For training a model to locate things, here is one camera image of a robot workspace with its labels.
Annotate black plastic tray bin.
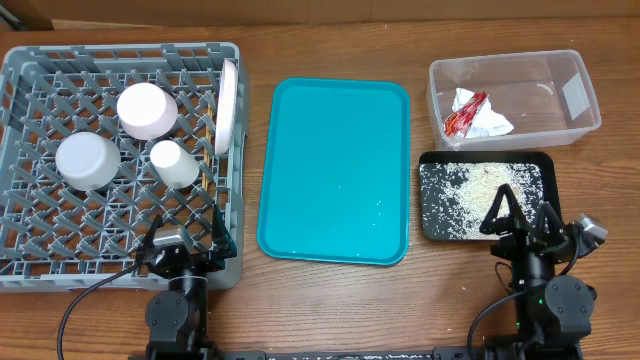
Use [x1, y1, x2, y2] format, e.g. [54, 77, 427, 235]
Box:
[418, 151, 561, 214]

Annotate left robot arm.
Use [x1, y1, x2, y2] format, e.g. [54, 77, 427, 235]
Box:
[136, 206, 237, 359]

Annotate white paper cup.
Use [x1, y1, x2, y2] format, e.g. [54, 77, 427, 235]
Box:
[150, 140, 200, 189]

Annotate small pink bowl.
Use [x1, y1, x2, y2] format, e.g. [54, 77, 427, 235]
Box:
[116, 82, 178, 140]

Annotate grey plastic dish rack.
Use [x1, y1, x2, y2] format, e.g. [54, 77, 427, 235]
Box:
[1, 42, 250, 293]

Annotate large white plate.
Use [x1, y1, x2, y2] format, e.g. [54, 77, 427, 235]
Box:
[214, 59, 238, 156]

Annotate clear plastic bin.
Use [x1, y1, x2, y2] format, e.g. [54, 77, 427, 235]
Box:
[426, 50, 602, 151]

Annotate wooden chopstick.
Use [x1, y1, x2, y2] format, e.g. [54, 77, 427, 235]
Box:
[202, 105, 213, 193]

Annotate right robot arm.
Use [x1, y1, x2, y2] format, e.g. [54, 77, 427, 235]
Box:
[466, 184, 608, 359]

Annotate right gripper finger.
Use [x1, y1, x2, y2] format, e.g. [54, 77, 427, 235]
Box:
[480, 184, 530, 235]
[534, 202, 567, 245]

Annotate grey metal saucer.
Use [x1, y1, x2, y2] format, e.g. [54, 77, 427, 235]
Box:
[55, 132, 121, 191]

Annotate red snack wrapper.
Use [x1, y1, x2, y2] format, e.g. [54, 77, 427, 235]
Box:
[444, 92, 488, 138]

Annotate rice leftovers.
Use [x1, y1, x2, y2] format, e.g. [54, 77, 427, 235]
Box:
[419, 162, 544, 241]

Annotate teal serving tray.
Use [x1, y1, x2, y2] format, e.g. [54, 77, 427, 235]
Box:
[256, 78, 411, 266]

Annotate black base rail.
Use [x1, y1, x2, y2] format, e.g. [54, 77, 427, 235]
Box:
[127, 345, 586, 360]

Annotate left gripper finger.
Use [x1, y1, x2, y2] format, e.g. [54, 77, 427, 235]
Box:
[211, 203, 236, 255]
[136, 215, 164, 255]

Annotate white tissue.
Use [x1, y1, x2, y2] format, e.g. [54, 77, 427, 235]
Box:
[452, 88, 514, 138]

